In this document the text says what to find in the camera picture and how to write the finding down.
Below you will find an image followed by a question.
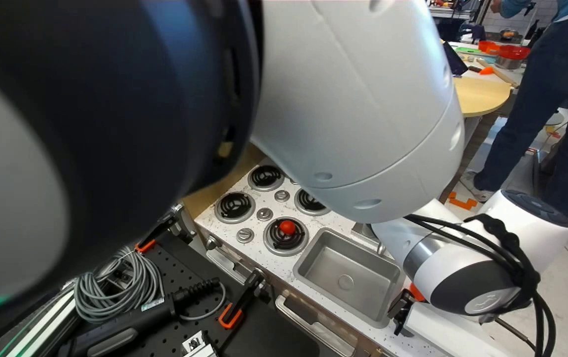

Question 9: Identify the white printed code label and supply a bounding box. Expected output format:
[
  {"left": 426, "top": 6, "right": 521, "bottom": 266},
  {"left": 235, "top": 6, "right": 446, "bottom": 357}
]
[{"left": 182, "top": 332, "right": 219, "bottom": 357}]

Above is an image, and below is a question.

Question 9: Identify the black orange bar clamp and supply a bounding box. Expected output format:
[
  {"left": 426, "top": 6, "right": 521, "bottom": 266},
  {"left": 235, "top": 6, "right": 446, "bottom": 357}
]
[
  {"left": 217, "top": 268, "right": 267, "bottom": 334},
  {"left": 134, "top": 211, "right": 187, "bottom": 256}
]

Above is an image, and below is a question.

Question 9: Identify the wooden toy kitchen unit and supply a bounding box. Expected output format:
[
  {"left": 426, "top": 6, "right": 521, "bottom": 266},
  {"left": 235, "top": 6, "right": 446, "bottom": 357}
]
[{"left": 178, "top": 72, "right": 519, "bottom": 357}]

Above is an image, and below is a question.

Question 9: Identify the steel toy sink basin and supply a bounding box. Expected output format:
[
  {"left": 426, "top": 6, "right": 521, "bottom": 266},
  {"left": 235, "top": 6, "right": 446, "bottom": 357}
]
[{"left": 293, "top": 226, "right": 408, "bottom": 332}]

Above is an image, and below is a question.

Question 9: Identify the red centred toy stove burner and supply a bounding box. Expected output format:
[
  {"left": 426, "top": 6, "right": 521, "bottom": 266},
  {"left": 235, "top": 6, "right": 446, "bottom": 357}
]
[{"left": 263, "top": 217, "right": 313, "bottom": 258}]

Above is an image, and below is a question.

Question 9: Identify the black toy stove burner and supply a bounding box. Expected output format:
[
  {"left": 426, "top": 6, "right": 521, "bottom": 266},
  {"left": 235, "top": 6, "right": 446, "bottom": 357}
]
[
  {"left": 213, "top": 191, "right": 259, "bottom": 224},
  {"left": 295, "top": 187, "right": 332, "bottom": 218},
  {"left": 249, "top": 163, "right": 287, "bottom": 195}
]

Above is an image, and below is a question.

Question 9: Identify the orange floor bracket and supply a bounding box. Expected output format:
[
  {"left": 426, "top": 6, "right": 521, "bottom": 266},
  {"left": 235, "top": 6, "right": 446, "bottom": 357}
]
[{"left": 448, "top": 189, "right": 481, "bottom": 215}]

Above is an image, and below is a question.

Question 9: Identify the chrome toy faucet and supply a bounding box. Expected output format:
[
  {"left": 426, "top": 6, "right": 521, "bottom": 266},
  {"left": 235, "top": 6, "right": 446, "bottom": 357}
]
[{"left": 352, "top": 220, "right": 382, "bottom": 250}]

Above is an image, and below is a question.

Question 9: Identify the black bar shaped device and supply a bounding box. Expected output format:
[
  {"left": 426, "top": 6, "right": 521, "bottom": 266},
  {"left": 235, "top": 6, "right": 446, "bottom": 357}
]
[{"left": 72, "top": 296, "right": 187, "bottom": 357}]

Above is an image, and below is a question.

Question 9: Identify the dark triangular object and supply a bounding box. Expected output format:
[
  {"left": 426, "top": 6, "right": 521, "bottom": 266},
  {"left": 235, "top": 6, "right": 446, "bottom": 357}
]
[{"left": 442, "top": 42, "right": 471, "bottom": 78}]

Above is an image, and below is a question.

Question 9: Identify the coiled grey cable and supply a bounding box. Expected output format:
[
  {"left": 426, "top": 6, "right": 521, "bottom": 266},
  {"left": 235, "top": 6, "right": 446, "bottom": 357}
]
[{"left": 72, "top": 246, "right": 168, "bottom": 326}]

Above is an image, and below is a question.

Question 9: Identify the person in dark trousers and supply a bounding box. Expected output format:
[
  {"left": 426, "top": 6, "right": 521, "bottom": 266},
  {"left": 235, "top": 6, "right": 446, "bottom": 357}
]
[{"left": 471, "top": 0, "right": 568, "bottom": 217}]

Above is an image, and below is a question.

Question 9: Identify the orange plastic bowl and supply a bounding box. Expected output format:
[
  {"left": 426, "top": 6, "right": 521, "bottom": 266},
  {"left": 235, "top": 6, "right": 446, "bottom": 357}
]
[{"left": 479, "top": 38, "right": 535, "bottom": 64}]

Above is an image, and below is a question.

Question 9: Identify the green white flat rail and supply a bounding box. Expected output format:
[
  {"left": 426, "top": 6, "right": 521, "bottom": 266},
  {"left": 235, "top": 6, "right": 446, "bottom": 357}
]
[{"left": 0, "top": 290, "right": 78, "bottom": 357}]

